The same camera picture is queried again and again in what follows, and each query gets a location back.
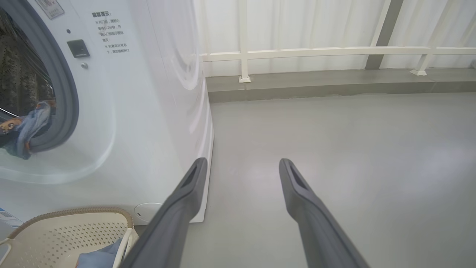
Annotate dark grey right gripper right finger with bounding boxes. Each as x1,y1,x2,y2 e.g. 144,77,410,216
279,158,370,268

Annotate white front-load washing machine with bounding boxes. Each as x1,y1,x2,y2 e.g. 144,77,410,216
0,0,214,228

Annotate blue bear print garment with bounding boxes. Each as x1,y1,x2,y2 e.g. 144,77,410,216
76,238,123,268

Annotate grey warning sticker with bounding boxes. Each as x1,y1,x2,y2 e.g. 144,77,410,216
35,0,65,20

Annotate steel perforated washer drum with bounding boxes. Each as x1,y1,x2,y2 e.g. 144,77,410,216
0,9,56,119

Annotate blue energy label sticker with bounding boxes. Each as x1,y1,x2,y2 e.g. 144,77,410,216
0,207,23,228

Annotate cream perforated laundry basket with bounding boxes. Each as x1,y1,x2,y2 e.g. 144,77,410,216
0,207,140,268

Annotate cream cloth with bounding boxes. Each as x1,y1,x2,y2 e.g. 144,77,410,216
0,100,56,160

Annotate white vertical window blinds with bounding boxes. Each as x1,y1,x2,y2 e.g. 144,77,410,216
193,0,476,75

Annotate white metal railing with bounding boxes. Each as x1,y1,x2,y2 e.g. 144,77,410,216
201,0,476,83

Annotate round white filter cover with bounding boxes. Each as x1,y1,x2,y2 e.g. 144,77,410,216
134,202,164,224

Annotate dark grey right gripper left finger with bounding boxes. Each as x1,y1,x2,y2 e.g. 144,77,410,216
119,157,208,268

